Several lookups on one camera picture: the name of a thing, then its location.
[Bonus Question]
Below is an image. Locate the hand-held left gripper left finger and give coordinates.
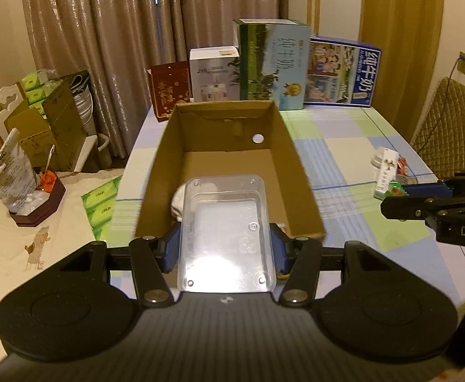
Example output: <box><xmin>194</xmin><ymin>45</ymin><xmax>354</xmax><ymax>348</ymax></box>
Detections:
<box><xmin>59</xmin><ymin>222</ymin><xmax>182</xmax><ymax>309</ymax></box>

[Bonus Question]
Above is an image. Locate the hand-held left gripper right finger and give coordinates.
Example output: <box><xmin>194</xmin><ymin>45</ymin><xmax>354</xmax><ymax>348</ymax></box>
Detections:
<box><xmin>270</xmin><ymin>223</ymin><xmax>380</xmax><ymax>307</ymax></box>

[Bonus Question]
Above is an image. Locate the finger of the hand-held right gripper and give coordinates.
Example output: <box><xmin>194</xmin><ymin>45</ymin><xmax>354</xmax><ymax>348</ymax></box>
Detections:
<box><xmin>380</xmin><ymin>197</ymin><xmax>456</xmax><ymax>220</ymax></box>
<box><xmin>404</xmin><ymin>172</ymin><xmax>465</xmax><ymax>200</ymax></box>

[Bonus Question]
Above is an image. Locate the long white green box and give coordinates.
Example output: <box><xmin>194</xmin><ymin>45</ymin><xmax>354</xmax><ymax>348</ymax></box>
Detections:
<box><xmin>371</xmin><ymin>147</ymin><xmax>400</xmax><ymax>200</ymax></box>

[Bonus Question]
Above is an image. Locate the white sock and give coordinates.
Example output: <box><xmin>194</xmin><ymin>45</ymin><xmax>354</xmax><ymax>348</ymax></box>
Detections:
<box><xmin>171</xmin><ymin>183</ymin><xmax>189</xmax><ymax>222</ymax></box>

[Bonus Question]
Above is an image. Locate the clear plastic container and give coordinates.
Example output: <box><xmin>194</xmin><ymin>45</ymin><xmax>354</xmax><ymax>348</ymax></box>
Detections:
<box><xmin>181</xmin><ymin>175</ymin><xmax>278</xmax><ymax>292</ymax></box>

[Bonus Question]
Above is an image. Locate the cardboard box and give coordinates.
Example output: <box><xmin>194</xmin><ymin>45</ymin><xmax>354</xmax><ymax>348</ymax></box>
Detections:
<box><xmin>135</xmin><ymin>101</ymin><xmax>326</xmax><ymax>241</ymax></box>

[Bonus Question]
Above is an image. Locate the small green packet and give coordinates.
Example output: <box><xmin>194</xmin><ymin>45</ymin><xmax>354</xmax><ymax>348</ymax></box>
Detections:
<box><xmin>387</xmin><ymin>181</ymin><xmax>410</xmax><ymax>198</ymax></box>

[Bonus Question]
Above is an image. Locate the chair with quilted cover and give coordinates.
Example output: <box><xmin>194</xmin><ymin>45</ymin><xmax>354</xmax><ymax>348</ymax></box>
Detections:
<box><xmin>409</xmin><ymin>77</ymin><xmax>465</xmax><ymax>180</ymax></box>

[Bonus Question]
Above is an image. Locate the checked tablecloth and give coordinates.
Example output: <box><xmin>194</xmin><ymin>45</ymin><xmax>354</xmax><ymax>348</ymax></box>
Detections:
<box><xmin>109</xmin><ymin>103</ymin><xmax>465</xmax><ymax>311</ymax></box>

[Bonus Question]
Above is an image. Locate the flat green tissue pack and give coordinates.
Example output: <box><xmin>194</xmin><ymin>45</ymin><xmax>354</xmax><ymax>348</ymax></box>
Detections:
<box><xmin>80</xmin><ymin>175</ymin><xmax>122</xmax><ymax>242</ymax></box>

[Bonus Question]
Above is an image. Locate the white plastic bin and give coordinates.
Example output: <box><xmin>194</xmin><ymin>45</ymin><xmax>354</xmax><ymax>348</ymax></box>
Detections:
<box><xmin>67</xmin><ymin>133</ymin><xmax>110</xmax><ymax>173</ymax></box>

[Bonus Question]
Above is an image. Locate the dark wooden tray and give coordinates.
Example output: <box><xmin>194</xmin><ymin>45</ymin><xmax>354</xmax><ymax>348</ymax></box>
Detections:
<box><xmin>9</xmin><ymin>174</ymin><xmax>66</xmax><ymax>228</ymax></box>

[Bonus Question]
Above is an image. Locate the blue milk carton box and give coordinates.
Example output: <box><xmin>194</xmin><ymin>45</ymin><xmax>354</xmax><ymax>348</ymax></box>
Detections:
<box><xmin>304</xmin><ymin>36</ymin><xmax>382</xmax><ymax>108</ymax></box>

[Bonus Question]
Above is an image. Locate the cartoon printed bed sheet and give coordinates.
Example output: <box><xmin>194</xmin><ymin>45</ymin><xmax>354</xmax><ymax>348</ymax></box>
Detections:
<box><xmin>0</xmin><ymin>167</ymin><xmax>138</xmax><ymax>371</ymax></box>

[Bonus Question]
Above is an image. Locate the metal spoon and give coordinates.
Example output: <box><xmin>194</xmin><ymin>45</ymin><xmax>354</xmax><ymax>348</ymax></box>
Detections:
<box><xmin>44</xmin><ymin>145</ymin><xmax>57</xmax><ymax>176</ymax></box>

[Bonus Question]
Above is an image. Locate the red gift box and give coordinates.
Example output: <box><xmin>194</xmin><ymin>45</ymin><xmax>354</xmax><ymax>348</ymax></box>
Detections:
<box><xmin>148</xmin><ymin>61</ymin><xmax>191</xmax><ymax>123</ymax></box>

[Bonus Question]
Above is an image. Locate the brown carton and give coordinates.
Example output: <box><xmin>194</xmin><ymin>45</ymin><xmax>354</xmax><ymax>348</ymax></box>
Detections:
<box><xmin>42</xmin><ymin>79</ymin><xmax>79</xmax><ymax>170</ymax></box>

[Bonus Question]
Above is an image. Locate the printed silver bag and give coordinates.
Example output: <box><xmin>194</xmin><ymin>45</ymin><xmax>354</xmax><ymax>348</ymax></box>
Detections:
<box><xmin>0</xmin><ymin>127</ymin><xmax>38</xmax><ymax>212</ymax></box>

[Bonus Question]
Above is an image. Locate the white humidifier box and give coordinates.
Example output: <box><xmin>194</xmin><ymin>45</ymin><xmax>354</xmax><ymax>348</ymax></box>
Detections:
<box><xmin>189</xmin><ymin>46</ymin><xmax>242</xmax><ymax>103</ymax></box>

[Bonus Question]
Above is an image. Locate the green milk carton box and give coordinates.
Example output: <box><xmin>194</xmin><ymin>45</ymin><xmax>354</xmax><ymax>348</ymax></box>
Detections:
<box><xmin>233</xmin><ymin>18</ymin><xmax>311</xmax><ymax>111</ymax></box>

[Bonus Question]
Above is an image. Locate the beige curtain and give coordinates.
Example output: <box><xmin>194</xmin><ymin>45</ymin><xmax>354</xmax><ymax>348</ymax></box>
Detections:
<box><xmin>20</xmin><ymin>0</ymin><xmax>289</xmax><ymax>160</ymax></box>

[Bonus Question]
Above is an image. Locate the stack of green tissue packs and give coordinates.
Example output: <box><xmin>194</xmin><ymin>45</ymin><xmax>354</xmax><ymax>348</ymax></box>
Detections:
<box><xmin>21</xmin><ymin>69</ymin><xmax>64</xmax><ymax>117</ymax></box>

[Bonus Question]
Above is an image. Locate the wooden slat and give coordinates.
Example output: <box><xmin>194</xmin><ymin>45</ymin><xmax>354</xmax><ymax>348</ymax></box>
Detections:
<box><xmin>307</xmin><ymin>0</ymin><xmax>322</xmax><ymax>37</ymax></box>

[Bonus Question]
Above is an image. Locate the carton with white handle flap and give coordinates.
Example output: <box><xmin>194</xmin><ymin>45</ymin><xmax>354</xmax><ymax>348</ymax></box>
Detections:
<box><xmin>0</xmin><ymin>83</ymin><xmax>54</xmax><ymax>168</ymax></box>

